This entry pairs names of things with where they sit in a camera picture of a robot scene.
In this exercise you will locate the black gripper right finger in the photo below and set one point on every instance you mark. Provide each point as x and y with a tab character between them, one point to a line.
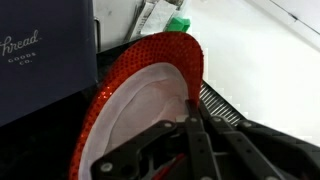
260	146

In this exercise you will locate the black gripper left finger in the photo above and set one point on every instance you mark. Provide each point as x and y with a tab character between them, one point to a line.
196	143

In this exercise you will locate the red sequin hat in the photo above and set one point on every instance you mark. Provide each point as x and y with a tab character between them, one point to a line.
150	53

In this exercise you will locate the green plastic box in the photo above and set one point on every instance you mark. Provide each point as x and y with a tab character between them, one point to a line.
178	24

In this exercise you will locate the dark grey cardboard box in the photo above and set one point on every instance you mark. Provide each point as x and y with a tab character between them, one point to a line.
46	60

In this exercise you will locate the white paper booklet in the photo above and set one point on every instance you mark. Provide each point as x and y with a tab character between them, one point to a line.
158	16

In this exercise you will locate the black flat screen television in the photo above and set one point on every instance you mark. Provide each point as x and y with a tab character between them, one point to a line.
33	150

